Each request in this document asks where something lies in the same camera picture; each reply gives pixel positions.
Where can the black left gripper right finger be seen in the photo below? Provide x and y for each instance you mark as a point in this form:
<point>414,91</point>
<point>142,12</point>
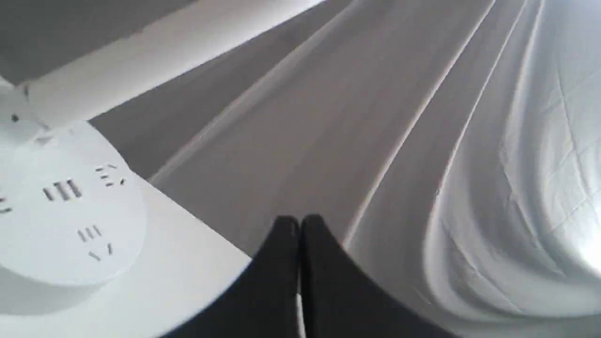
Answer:
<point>340,301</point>

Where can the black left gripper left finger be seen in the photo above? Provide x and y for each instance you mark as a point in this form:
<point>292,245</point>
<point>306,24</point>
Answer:
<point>262,301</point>

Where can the white desk lamp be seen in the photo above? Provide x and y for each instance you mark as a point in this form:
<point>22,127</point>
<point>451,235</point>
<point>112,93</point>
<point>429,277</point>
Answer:
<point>70,217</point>

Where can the grey backdrop curtain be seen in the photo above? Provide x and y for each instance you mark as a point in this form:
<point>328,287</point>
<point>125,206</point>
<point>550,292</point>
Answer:
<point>451,146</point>

